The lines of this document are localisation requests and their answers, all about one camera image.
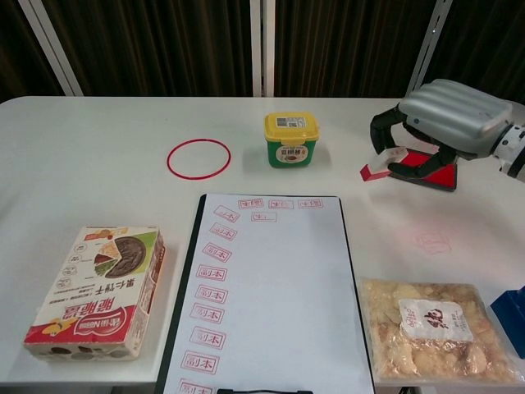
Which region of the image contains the white frame post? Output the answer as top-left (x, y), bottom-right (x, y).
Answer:
top-left (16, 0), bottom-right (85, 98)
top-left (249, 0), bottom-right (277, 99)
top-left (407, 0), bottom-right (454, 99)

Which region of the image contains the black clipboard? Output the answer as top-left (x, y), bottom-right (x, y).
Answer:
top-left (155, 194), bottom-right (377, 394)

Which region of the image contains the dark pleated curtain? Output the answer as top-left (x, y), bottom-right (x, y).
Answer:
top-left (39, 0), bottom-right (256, 98)
top-left (0, 0), bottom-right (69, 103)
top-left (418, 0), bottom-right (525, 102)
top-left (270, 0), bottom-right (442, 98)

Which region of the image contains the red white stamp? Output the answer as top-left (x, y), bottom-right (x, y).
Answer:
top-left (359, 147), bottom-right (409, 182)

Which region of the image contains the red thin ring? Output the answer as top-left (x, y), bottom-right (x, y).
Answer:
top-left (166, 139), bottom-right (232, 181)

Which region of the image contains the printed biscuit carton box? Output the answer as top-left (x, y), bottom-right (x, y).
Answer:
top-left (21, 224), bottom-right (167, 364)

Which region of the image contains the red ink pad clear lid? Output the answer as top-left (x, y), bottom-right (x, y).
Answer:
top-left (388, 150), bottom-right (458, 194)

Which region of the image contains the green tub yellow lid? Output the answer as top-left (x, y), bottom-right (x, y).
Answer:
top-left (262, 111), bottom-right (322, 170)

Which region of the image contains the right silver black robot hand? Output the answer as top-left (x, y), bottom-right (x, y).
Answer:
top-left (368, 79), bottom-right (514, 184)

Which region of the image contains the blue toy block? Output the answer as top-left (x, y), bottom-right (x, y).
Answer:
top-left (487, 286), bottom-right (525, 355)

